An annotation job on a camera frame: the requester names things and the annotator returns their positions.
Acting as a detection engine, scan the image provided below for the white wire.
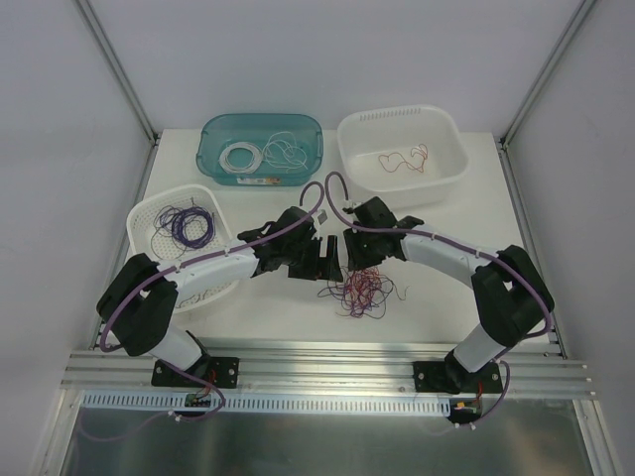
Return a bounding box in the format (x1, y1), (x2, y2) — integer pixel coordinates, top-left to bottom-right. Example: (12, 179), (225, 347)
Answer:
(262, 129), (312, 175)
(219, 141), (264, 175)

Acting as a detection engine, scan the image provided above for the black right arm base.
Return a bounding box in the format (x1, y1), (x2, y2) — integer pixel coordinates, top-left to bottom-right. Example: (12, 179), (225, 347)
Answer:
(412, 360), (503, 395)

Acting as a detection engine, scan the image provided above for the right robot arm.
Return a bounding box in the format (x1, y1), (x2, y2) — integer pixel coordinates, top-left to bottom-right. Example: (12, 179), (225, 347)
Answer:
(343, 197), (555, 395)

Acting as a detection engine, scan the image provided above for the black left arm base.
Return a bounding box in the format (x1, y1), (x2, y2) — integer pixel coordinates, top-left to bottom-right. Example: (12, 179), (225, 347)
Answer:
(151, 352), (240, 389)

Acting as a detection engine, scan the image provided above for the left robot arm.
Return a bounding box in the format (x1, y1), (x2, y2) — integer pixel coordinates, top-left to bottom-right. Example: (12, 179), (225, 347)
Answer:
(96, 206), (343, 386)

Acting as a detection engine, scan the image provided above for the white perforated tray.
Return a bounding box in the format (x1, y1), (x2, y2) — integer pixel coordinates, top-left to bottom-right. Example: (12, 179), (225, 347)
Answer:
(126, 183), (239, 312)

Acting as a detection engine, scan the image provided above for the white tub basket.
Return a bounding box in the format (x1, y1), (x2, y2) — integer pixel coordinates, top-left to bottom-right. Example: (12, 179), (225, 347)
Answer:
(336, 104), (470, 208)

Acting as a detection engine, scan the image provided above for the teal plastic bin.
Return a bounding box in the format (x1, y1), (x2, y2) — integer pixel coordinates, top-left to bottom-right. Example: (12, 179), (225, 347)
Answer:
(195, 113), (323, 186)

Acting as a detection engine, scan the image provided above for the coiled purple wire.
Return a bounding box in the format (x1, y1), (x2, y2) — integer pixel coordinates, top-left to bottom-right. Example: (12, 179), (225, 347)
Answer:
(171, 206), (217, 249)

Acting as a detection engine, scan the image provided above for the coiled white wire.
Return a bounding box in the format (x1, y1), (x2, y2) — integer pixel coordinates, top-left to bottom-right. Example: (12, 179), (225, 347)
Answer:
(219, 141), (264, 175)

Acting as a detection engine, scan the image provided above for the aluminium frame rail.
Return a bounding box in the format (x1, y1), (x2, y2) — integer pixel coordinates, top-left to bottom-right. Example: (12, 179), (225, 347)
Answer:
(61, 338), (599, 400)

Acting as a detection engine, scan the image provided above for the red wire in tub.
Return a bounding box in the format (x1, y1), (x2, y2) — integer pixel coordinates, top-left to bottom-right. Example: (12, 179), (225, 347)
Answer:
(377, 143), (431, 175)

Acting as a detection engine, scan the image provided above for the white slotted cable duct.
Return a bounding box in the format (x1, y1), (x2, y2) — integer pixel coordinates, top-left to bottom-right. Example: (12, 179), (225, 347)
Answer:
(82, 391), (450, 417)

